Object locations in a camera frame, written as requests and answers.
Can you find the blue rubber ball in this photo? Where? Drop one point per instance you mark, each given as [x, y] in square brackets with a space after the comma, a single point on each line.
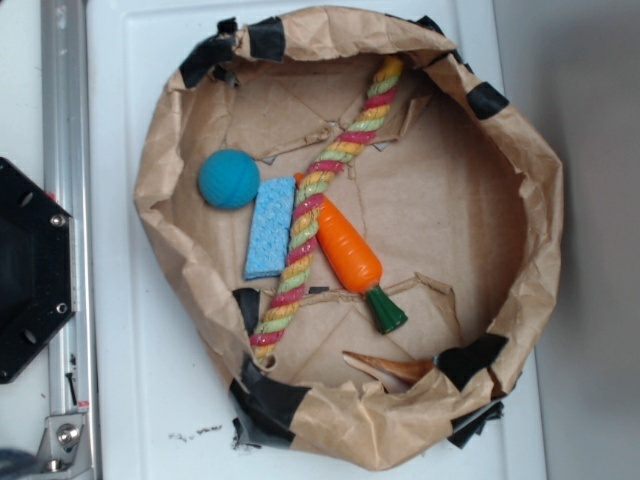
[228, 179]

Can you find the orange plastic toy carrot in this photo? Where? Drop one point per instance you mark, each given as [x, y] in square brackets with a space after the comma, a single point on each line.
[354, 263]

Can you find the brown paper bag bin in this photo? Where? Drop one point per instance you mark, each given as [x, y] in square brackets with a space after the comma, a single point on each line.
[464, 206]

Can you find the light blue sponge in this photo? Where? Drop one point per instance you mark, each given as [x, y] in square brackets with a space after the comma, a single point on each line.
[269, 232]

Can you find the brown pointed horn piece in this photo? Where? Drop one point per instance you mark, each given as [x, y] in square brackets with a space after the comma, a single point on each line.
[395, 376]

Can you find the multicolour twisted rope toy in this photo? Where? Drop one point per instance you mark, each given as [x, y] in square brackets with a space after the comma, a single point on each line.
[302, 237]

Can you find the aluminium extrusion rail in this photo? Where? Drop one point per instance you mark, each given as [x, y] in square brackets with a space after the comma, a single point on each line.
[72, 353]

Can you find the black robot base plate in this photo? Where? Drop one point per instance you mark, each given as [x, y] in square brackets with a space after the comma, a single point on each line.
[36, 274]

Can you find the metal corner bracket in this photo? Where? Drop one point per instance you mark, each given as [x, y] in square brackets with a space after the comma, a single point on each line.
[64, 451]

